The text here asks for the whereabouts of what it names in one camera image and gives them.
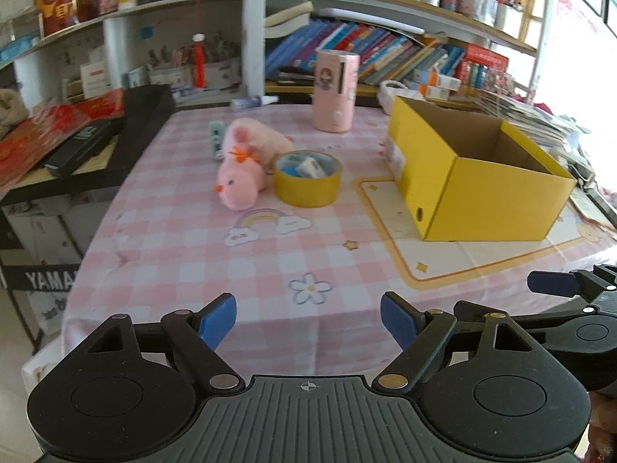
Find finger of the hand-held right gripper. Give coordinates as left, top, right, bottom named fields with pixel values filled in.
left=527, top=264, right=617, bottom=300
left=453, top=300, right=586, bottom=348

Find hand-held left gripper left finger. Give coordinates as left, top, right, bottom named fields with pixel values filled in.
left=84, top=292, right=246, bottom=392

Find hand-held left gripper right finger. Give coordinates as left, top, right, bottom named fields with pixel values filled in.
left=377, top=292, right=534, bottom=392

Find yellow cardboard box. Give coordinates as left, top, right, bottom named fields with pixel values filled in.
left=383, top=95, right=578, bottom=243

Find pink plush pig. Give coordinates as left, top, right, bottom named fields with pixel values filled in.
left=213, top=117, right=295, bottom=211

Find yellow tape roll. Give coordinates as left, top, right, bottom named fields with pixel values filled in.
left=273, top=150, right=343, bottom=208

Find person's right hand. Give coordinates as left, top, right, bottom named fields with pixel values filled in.
left=585, top=386, right=617, bottom=463

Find pink checked tablecloth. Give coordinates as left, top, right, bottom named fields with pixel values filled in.
left=22, top=103, right=617, bottom=396

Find stack of papers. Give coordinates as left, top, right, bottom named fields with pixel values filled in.
left=476, top=89, right=592, bottom=149

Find long black box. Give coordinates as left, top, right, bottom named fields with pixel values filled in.
left=45, top=118, right=124, bottom=179

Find small white spray bottle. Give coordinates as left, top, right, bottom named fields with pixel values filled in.
left=230, top=95, right=280, bottom=110

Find orange white carton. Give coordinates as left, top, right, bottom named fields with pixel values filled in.
left=417, top=85, right=458, bottom=103
left=418, top=70, right=462, bottom=91

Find pink cylindrical humidifier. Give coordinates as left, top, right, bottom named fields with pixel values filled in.
left=311, top=49, right=360, bottom=134

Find thick red dictionaries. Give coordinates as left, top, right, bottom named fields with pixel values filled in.
left=462, top=43, right=510, bottom=88

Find white quilted purse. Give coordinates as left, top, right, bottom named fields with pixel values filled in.
left=378, top=80, right=426, bottom=115

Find small red gift box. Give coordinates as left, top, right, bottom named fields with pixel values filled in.
left=72, top=89, right=127, bottom=119

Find grey desk pen organiser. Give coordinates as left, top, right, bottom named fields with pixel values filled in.
left=146, top=44, right=243, bottom=91

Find large red gift box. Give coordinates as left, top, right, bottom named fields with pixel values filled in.
left=0, top=103, right=93, bottom=191

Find red white santa pen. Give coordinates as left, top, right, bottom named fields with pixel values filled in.
left=191, top=34, right=208, bottom=90

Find white pen cup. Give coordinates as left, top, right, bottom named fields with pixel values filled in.
left=496, top=2, right=524, bottom=35

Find row of colourful books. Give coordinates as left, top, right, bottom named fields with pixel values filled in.
left=264, top=17, right=466, bottom=88

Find clear pen cup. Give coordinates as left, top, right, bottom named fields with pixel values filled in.
left=475, top=0, right=499, bottom=27

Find white bookshelf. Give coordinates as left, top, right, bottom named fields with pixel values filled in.
left=0, top=0, right=551, bottom=109

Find beige lying books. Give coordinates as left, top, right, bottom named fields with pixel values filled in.
left=264, top=0, right=315, bottom=39

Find fortune god figurine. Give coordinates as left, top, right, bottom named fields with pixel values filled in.
left=34, top=0, right=98, bottom=39

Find pink wall poster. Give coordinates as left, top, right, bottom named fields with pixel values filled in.
left=553, top=0, right=617, bottom=66

